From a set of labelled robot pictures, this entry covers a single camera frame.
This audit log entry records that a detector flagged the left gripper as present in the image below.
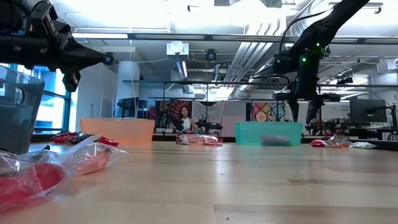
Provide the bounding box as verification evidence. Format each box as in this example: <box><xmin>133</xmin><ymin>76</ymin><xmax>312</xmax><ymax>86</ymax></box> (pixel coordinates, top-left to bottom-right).
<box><xmin>26</xmin><ymin>0</ymin><xmax>106</xmax><ymax>93</ymax></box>

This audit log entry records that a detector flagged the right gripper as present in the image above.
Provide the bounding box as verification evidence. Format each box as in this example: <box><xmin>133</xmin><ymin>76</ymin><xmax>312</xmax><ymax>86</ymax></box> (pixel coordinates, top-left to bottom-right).
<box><xmin>274</xmin><ymin>51</ymin><xmax>341</xmax><ymax>124</ymax></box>

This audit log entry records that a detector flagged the clear-wrapped green candy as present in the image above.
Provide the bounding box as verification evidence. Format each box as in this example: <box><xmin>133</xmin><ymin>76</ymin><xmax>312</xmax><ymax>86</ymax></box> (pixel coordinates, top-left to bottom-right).
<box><xmin>348</xmin><ymin>141</ymin><xmax>377</xmax><ymax>149</ymax></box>

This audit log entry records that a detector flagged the brown Snickers bar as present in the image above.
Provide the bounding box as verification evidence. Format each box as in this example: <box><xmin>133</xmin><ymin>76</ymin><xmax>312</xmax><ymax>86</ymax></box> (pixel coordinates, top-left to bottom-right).
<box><xmin>68</xmin><ymin>133</ymin><xmax>96</xmax><ymax>146</ymax></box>
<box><xmin>175</xmin><ymin>133</ymin><xmax>191</xmax><ymax>146</ymax></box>

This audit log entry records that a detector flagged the ceiling light strip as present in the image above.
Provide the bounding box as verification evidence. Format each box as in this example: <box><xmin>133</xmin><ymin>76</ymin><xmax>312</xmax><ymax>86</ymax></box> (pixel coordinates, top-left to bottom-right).
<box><xmin>72</xmin><ymin>32</ymin><xmax>129</xmax><ymax>40</ymax></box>

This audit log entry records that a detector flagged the bright window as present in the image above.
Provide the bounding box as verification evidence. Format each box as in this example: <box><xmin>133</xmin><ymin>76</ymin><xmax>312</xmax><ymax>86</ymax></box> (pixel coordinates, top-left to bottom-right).
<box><xmin>0</xmin><ymin>63</ymin><xmax>73</xmax><ymax>133</ymax></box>

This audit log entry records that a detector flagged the white round column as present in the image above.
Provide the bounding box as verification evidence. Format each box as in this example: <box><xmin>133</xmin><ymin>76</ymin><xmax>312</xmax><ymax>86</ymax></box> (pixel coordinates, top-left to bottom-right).
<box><xmin>116</xmin><ymin>61</ymin><xmax>141</xmax><ymax>119</ymax></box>

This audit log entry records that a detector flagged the teal translucent plastic bin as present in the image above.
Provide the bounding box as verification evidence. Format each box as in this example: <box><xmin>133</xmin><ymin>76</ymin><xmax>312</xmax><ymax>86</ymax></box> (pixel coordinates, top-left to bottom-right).
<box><xmin>234</xmin><ymin>121</ymin><xmax>303</xmax><ymax>147</ymax></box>

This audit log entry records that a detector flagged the black computer monitor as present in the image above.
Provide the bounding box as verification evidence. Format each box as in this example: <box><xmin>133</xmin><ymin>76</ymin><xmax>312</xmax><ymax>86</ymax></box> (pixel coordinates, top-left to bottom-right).
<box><xmin>349</xmin><ymin>98</ymin><xmax>388</xmax><ymax>123</ymax></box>

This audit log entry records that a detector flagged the orange translucent plastic bin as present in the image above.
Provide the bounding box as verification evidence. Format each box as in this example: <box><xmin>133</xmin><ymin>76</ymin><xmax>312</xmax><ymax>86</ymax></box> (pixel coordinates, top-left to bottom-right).
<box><xmin>80</xmin><ymin>117</ymin><xmax>155</xmax><ymax>146</ymax></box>

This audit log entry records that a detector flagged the grey translucent plastic bin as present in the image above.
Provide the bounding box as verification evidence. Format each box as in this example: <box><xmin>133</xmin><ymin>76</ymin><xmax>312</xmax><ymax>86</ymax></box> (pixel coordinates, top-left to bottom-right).
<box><xmin>0</xmin><ymin>65</ymin><xmax>45</xmax><ymax>155</ymax></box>

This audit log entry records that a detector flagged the white hanging cloth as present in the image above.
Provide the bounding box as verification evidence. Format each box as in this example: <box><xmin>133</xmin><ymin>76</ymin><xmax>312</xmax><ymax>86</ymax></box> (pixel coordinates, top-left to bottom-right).
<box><xmin>192</xmin><ymin>101</ymin><xmax>224</xmax><ymax>124</ymax></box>

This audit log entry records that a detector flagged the white ceiling lamp box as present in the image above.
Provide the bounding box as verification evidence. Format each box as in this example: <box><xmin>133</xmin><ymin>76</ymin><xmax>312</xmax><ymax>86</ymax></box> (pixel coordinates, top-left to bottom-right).
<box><xmin>166</xmin><ymin>40</ymin><xmax>190</xmax><ymax>57</ymax></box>

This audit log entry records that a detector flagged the person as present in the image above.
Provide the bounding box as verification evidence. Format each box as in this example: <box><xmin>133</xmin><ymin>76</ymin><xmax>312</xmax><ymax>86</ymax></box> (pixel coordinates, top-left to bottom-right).
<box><xmin>177</xmin><ymin>106</ymin><xmax>201</xmax><ymax>133</ymax></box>

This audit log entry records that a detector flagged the colourful patchwork wall poster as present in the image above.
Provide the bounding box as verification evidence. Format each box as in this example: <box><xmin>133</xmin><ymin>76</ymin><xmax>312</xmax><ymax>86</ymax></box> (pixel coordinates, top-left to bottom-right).
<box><xmin>252</xmin><ymin>101</ymin><xmax>286</xmax><ymax>122</ymax></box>

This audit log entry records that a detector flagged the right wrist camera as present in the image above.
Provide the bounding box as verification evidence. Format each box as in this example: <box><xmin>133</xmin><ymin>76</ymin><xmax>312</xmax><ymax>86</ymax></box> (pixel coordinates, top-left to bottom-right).
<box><xmin>273</xmin><ymin>52</ymin><xmax>295</xmax><ymax>75</ymax></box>

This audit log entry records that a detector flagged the black aluminium table frame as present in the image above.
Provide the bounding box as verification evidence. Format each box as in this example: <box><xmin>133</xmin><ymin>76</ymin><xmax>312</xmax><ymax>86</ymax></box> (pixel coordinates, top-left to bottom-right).
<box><xmin>30</xmin><ymin>132</ymin><xmax>398</xmax><ymax>152</ymax></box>

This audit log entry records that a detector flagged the dark mandala wall poster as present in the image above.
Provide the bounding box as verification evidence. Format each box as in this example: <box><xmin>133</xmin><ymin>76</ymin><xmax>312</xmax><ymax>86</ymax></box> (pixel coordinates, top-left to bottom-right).
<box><xmin>155</xmin><ymin>99</ymin><xmax>193</xmax><ymax>129</ymax></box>

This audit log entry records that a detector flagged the black overhead rack frame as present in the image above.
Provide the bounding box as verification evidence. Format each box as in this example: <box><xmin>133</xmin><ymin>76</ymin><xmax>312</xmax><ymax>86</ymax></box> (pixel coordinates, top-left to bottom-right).
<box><xmin>122</xmin><ymin>79</ymin><xmax>398</xmax><ymax>138</ymax></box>

